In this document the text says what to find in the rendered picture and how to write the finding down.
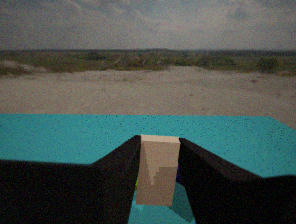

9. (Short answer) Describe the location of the tan rectangular block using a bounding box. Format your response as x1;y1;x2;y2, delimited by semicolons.
136;135;180;206

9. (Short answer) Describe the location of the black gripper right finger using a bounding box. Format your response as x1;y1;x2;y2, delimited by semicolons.
178;138;296;224

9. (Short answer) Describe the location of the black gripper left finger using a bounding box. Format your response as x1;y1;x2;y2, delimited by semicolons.
0;135;141;224

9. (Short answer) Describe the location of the purple block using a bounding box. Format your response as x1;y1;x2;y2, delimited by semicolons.
176;165;184;186

